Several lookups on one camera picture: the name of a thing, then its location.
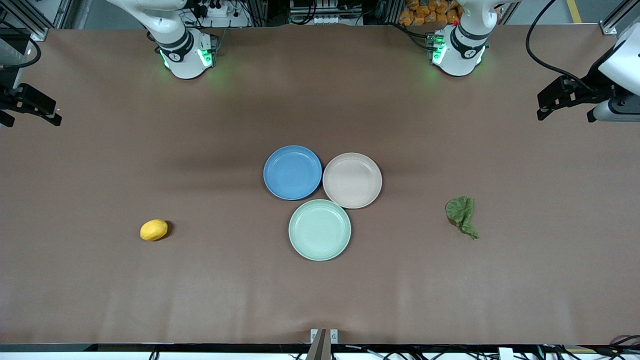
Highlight green lettuce leaf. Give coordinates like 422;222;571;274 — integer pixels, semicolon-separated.
445;196;480;241

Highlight yellow lemon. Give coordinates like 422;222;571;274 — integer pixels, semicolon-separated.
140;219;169;242

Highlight orange bagged items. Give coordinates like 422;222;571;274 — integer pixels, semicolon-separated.
398;0;464;27

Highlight white power strip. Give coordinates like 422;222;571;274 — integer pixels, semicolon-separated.
192;0;232;19

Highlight pink round plate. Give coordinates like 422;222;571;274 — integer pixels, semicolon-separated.
322;152;383;210

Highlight silver electronics box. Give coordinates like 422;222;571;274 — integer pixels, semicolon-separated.
289;0;364;26

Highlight blue round plate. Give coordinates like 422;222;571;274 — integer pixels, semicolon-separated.
263;145;323;201

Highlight light green round plate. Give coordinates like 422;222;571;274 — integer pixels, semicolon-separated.
288;199;352;262

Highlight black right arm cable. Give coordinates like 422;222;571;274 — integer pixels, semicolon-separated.
0;36;42;70

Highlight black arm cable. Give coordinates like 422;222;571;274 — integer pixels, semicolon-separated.
0;36;42;70
525;0;598;95

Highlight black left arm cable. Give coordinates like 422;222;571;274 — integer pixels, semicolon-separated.
525;0;598;95

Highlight silver aluminium frame profile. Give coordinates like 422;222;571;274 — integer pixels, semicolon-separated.
0;0;76;42
600;0;640;36

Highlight black base cable bundle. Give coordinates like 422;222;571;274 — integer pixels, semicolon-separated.
389;22;437;52

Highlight metal table bracket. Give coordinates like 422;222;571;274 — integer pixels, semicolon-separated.
306;328;340;360

